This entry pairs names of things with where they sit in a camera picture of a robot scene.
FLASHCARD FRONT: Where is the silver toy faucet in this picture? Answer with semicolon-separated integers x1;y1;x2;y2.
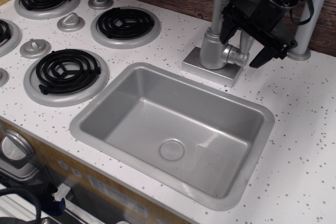
182;0;244;88

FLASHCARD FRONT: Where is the black corrugated hose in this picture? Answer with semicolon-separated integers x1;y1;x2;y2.
0;186;40;221

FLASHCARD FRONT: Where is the silver stove knob middle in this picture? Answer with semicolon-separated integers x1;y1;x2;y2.
57;13;85;33

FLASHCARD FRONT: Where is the grey plastic sink basin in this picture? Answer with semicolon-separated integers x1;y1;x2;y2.
69;63;275;210

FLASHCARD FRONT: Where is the front right stove burner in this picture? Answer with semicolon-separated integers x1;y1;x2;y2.
24;49;109;107

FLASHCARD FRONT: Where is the left edge stove burner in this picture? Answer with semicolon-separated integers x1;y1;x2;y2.
1;19;22;57

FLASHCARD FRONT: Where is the silver stove knob edge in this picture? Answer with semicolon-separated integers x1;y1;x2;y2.
0;68;9;87

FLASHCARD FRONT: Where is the back left stove burner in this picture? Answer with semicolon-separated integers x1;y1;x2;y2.
14;0;80;20

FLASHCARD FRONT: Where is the silver stove knob lower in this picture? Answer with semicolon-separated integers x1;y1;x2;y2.
19;39;51;59

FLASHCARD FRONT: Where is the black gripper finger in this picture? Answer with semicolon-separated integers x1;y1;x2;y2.
219;14;239;44
249;47;276;68

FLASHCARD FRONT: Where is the silver faucet lever handle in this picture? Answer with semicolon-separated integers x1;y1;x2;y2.
239;30;255;67

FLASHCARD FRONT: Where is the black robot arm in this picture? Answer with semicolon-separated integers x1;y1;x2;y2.
219;0;314;68

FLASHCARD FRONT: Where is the grey support pole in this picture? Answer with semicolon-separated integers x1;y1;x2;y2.
287;0;325;61

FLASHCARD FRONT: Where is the silver stove knob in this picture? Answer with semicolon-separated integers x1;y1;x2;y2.
19;39;51;59
88;0;113;10
57;13;85;33

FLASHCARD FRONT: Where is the silver stove knob top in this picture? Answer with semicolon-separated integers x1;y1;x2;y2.
88;0;113;10

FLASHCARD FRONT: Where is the back right stove burner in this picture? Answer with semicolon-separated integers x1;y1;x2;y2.
90;7;161;49

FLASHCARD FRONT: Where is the silver oven door handle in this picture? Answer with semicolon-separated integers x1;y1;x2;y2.
1;129;35;168

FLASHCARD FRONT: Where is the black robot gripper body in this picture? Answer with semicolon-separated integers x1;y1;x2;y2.
222;0;298;59

